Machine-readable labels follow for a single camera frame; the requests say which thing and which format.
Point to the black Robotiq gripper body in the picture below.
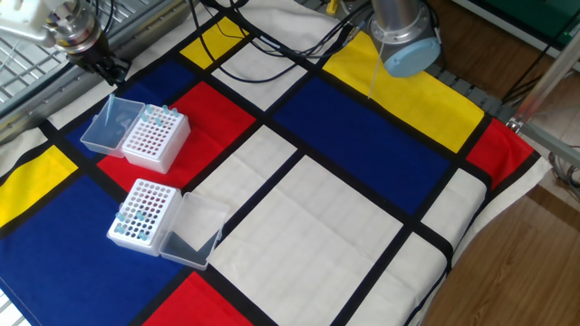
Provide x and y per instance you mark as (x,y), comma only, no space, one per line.
(90,56)

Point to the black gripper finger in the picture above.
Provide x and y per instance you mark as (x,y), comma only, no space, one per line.
(121,65)
(110,76)

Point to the blue pipette tip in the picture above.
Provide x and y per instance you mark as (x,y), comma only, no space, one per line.
(140,216)
(142,235)
(149,109)
(175,112)
(144,117)
(119,227)
(109,111)
(166,109)
(158,121)
(120,216)

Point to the white pipette tip box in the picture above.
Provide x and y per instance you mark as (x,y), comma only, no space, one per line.
(136,244)
(156,158)

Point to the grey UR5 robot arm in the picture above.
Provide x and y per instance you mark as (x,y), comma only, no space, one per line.
(403,36)

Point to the silver wrist coupling flange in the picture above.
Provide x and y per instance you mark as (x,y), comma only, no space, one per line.
(74,27)

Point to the yellow plastic clip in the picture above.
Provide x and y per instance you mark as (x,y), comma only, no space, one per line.
(332,6)

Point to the Mondrian pattern colour-block tablecloth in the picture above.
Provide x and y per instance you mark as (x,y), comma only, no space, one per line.
(353,136)

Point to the grey aluminium table rail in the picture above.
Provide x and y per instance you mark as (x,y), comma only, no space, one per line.
(36,106)

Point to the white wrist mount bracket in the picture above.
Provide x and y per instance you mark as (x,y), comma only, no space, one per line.
(18,18)

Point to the aluminium frame post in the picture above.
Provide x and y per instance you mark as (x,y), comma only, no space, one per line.
(548,77)

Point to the aluminium frame beam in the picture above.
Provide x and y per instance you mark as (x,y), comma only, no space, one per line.
(553,145)

